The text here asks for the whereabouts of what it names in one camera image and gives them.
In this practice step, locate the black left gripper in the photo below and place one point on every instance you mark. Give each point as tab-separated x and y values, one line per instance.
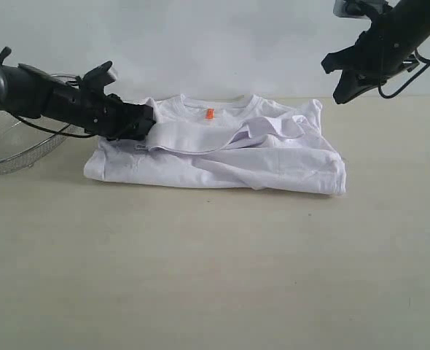
106	116

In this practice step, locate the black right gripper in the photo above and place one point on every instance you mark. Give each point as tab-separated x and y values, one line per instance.
378	54

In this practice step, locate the white t-shirt red lettering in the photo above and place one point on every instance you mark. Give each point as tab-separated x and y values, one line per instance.
251	142

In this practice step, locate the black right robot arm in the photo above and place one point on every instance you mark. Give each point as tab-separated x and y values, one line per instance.
413	14

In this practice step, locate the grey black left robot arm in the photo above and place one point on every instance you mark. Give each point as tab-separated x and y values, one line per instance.
28	92

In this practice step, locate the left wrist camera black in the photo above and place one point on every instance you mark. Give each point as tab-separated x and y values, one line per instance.
98	78

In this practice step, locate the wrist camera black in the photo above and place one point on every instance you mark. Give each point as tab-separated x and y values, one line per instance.
360	9
98	78

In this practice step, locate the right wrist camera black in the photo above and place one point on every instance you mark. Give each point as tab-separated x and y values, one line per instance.
360	9

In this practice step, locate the metal wire mesh basket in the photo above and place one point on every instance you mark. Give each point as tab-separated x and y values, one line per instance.
21	146

